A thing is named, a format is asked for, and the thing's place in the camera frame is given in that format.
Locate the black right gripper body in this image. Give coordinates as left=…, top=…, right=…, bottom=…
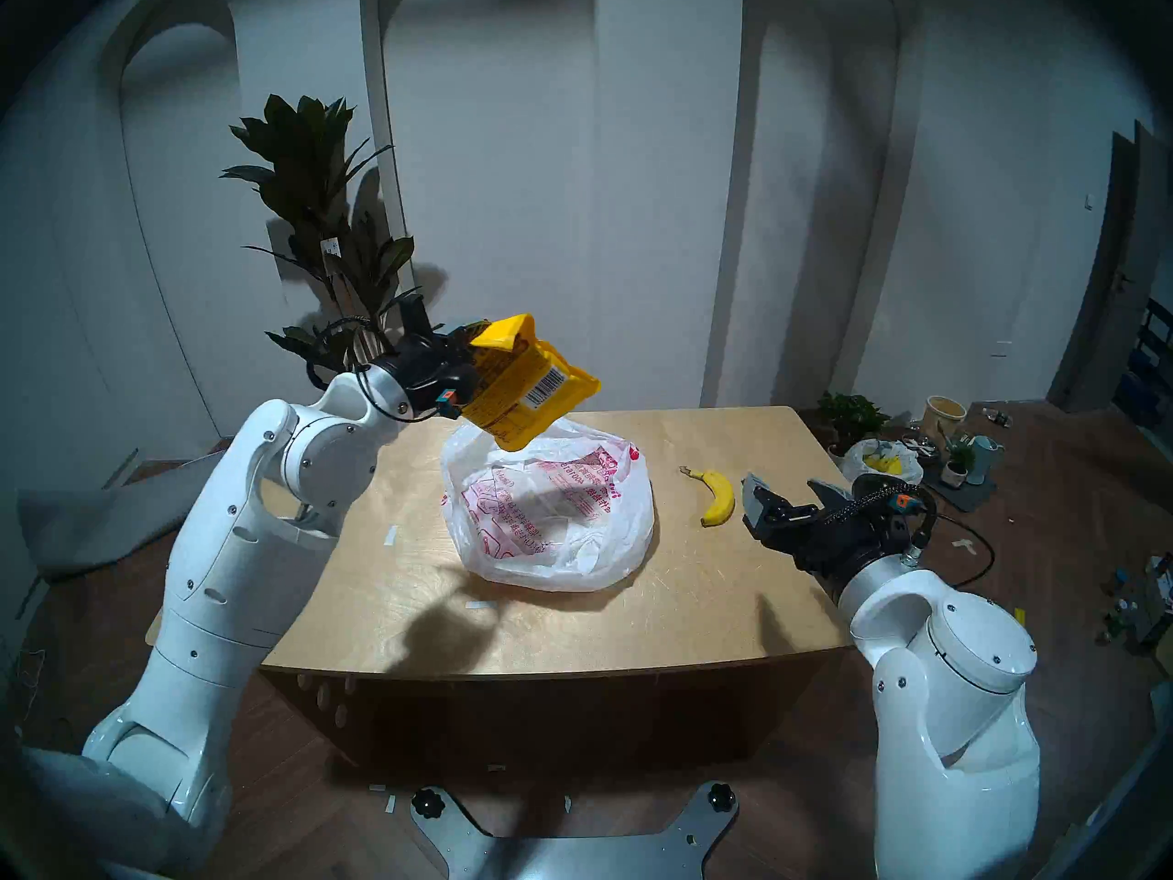
left=779, top=491, right=937, bottom=578

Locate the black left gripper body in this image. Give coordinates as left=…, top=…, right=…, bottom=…
left=376, top=333, right=479, bottom=419

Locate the yellow banana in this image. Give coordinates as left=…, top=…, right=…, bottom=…
left=679, top=466, right=737, bottom=529

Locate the yellow snack bag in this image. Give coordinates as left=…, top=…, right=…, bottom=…
left=458, top=313, right=602, bottom=454

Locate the white bag-lined waste bin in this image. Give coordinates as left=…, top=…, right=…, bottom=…
left=841, top=438, right=924, bottom=487

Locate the white red-printed plastic bag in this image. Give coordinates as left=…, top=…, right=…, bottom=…
left=440, top=417, right=657, bottom=594

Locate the small bushy green plant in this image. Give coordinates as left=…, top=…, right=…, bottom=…
left=817, top=390, right=891, bottom=457

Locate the dark floor mat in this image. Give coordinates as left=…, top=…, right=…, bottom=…
left=924, top=466, right=999, bottom=513

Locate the beige ceramic pot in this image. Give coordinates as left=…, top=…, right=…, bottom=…
left=920, top=395, right=969, bottom=445

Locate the teal watering can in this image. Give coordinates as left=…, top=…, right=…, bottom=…
left=967, top=434, right=1007, bottom=486

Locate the light wooden table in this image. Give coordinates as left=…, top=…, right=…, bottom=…
left=147, top=406, right=860, bottom=771

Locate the tall dark-leaved potted plant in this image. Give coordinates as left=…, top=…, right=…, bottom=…
left=220, top=94, right=443, bottom=375

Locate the small bottles and clutter pile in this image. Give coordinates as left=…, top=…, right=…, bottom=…
left=1095, top=553, right=1173, bottom=652

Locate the dark shelf rack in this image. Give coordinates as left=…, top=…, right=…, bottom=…
left=1113, top=296, right=1173, bottom=430

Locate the dark grey door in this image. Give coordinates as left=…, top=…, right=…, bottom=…
left=1047, top=122, right=1167, bottom=413

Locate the grey cloth on floor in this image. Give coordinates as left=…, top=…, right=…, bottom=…
left=18, top=452, right=226, bottom=583

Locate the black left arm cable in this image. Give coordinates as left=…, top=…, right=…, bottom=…
left=305, top=316, right=433, bottom=424

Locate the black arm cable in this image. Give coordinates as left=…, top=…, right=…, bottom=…
left=903, top=489, right=998, bottom=589
left=305, top=316, right=433, bottom=424

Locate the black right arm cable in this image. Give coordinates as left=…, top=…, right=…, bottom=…
left=903, top=489, right=998, bottom=589

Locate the grey metal robot base plate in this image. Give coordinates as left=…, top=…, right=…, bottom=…
left=410, top=782, right=740, bottom=880

